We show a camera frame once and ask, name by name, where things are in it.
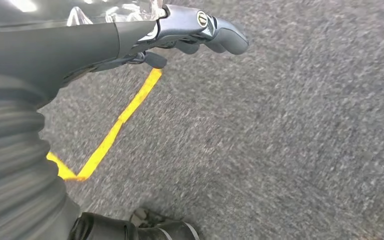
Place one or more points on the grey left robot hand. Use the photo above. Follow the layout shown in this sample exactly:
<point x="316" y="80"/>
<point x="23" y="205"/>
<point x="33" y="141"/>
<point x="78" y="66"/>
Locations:
<point x="62" y="49"/>

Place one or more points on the yellow floor tape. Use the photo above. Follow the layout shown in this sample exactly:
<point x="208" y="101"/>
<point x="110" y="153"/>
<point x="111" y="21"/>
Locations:
<point x="112" y="136"/>

